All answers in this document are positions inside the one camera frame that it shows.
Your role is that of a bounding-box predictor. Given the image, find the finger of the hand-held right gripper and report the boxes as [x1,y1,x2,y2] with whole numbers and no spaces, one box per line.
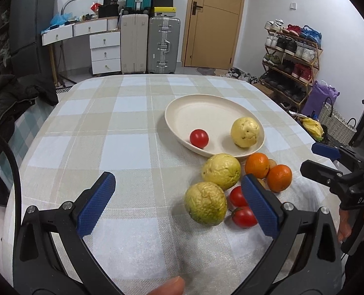
[311,143,364,164]
[300,160,350,189]

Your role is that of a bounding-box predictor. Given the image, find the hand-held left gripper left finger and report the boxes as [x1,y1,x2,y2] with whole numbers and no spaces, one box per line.
[12,172,121,295]

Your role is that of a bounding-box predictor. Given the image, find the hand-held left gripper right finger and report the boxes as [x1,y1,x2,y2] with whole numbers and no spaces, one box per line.
[231,174,345,295]

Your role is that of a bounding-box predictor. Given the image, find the red tomato with green stem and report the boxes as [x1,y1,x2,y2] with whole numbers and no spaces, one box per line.
[229,206,259,228]

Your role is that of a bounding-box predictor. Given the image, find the small red tomato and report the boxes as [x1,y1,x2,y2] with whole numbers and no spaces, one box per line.
[190,129,209,148]
[229,186,249,207]

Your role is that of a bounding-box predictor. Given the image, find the orange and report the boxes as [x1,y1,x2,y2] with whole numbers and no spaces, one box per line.
[267,164,293,192]
[245,153,270,179]

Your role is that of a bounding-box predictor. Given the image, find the large smooth yellow guava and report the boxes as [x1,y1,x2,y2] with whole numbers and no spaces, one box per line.
[202,154,242,190]

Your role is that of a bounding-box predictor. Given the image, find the yellow-green wrinkled guava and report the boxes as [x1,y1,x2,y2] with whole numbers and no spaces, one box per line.
[184,182,228,225]

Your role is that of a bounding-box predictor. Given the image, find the cream oval plate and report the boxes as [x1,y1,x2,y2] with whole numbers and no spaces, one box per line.
[165,94,265,159]

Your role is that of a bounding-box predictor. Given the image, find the person's right hand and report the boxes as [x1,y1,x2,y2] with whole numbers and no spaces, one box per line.
[337,207,364,243]

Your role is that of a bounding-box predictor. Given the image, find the person's left hand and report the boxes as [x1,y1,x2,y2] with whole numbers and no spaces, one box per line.
[145,276,185,295]

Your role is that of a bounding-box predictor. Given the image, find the yellow bag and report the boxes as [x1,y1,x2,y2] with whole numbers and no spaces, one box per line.
[302,117,324,140]

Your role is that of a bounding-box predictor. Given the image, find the woven basket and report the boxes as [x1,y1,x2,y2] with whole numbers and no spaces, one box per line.
[319,98,359,146]

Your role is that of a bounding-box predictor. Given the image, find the purple bag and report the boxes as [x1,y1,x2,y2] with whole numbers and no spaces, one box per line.
[302,80,340,119]

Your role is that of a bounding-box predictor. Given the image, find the pale yellow wrinkled guava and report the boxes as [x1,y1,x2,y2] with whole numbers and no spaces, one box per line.
[230,117,260,148]

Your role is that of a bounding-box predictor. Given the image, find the brown cardboard box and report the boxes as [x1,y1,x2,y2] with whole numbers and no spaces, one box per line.
[252,82,275,99]

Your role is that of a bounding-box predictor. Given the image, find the wooden shoe rack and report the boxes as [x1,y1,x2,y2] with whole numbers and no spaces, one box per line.
[260,20,324,111]

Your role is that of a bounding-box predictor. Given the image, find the teal checked cloth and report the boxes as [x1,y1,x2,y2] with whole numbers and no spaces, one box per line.
[10,103,57,163]

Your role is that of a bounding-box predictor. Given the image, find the rows of assorted shoes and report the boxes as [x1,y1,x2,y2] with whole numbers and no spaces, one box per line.
[262,19,322,102]

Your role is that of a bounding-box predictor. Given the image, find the scattered sneakers group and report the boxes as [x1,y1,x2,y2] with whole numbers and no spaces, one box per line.
[222,67,259,84]

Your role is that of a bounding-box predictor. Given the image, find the black jacket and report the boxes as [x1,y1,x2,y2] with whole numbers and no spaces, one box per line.
[0,74,59,203]

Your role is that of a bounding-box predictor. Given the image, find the doormat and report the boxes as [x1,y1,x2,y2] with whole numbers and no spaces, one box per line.
[197,67,228,77]

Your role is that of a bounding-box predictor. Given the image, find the wooden door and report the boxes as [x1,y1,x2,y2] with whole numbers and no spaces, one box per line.
[182,0,247,68]

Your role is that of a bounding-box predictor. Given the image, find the white desk with drawers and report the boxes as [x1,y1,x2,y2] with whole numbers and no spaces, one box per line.
[41,17,121,76]

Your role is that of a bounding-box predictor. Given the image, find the beige suitcase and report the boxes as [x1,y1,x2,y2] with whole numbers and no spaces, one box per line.
[120,14,149,75]

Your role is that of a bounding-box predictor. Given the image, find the silver suitcase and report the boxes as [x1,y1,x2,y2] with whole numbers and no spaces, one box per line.
[147,16,181,74]

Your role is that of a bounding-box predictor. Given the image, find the blue plastic bag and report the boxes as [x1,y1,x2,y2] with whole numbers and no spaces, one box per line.
[50,12,73,27]

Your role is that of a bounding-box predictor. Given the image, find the dark grey fridge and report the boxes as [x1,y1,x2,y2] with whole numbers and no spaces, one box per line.
[10,0,59,83]

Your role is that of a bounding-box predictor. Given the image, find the black bag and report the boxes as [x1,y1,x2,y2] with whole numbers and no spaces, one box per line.
[99,0,121,19]

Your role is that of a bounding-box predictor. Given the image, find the yellow and black shoe box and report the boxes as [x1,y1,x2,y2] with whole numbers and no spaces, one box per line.
[154,7,177,17]

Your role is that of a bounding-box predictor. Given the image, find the black cable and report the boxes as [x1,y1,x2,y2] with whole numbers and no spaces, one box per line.
[0,125,23,225]

